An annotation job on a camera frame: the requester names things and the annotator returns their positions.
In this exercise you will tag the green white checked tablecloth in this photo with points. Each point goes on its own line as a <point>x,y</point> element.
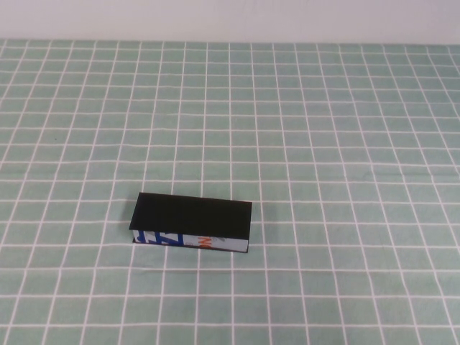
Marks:
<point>323,108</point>

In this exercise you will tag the black printed glasses case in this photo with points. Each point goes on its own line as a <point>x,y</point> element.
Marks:
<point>190,215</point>

